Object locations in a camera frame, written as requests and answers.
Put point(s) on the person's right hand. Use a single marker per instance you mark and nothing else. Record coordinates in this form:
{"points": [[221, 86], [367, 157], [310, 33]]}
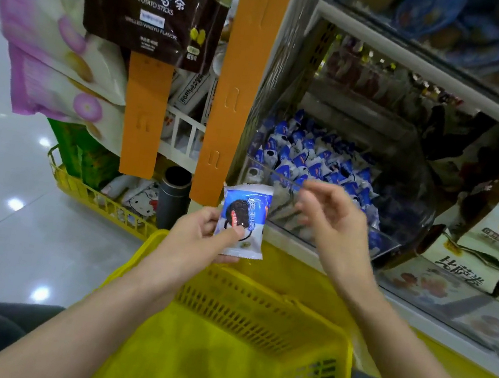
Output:
{"points": [[341, 239]]}

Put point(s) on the person's left hand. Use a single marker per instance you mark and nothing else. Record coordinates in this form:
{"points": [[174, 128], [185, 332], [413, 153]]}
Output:
{"points": [[181, 261]]}

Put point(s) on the blue white snack packet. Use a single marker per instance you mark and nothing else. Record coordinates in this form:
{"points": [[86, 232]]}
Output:
{"points": [[245, 219]]}

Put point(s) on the pile of blue snack packets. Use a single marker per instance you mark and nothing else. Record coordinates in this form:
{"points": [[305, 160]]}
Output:
{"points": [[321, 155]]}

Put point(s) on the yellow plastic shopping basket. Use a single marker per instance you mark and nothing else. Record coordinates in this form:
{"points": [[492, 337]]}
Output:
{"points": [[231, 363]]}

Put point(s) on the person's left forearm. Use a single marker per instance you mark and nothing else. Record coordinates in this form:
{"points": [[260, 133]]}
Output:
{"points": [[75, 338]]}

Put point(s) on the yellow floor basket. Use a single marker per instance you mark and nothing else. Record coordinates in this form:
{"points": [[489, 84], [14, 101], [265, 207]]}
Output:
{"points": [[96, 205]]}

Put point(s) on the green snack bags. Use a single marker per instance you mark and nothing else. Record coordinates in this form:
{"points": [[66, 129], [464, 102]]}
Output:
{"points": [[80, 155]]}

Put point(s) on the store shelf with yellow base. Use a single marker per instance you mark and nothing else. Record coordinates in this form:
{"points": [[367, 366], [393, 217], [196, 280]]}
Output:
{"points": [[429, 366]]}

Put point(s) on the dark grey cylinder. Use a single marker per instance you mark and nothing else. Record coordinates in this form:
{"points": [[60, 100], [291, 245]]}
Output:
{"points": [[173, 198]]}

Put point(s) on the white cartoon print packet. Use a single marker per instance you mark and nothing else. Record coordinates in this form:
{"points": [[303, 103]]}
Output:
{"points": [[142, 200]]}

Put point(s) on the clear plastic bin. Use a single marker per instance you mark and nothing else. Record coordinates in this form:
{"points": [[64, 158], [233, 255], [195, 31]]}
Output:
{"points": [[408, 202], [441, 292]]}

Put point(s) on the orange hanging strip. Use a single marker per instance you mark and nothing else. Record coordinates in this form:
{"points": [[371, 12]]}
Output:
{"points": [[144, 118]]}

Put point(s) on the row of small brown packets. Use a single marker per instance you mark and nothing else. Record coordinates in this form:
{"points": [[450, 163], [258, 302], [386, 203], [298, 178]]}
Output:
{"points": [[371, 74]]}

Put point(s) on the white card packet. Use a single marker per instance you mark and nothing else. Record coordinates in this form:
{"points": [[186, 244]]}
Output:
{"points": [[190, 90]]}

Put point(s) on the pile of blue jelly cups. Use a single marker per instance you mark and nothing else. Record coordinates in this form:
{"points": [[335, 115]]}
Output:
{"points": [[446, 20]]}

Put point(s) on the black potato stick bag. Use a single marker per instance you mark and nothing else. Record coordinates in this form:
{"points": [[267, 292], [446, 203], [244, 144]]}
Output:
{"points": [[146, 10]]}

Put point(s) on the orange shelf post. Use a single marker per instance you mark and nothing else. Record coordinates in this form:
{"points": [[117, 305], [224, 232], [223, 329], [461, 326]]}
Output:
{"points": [[243, 82]]}

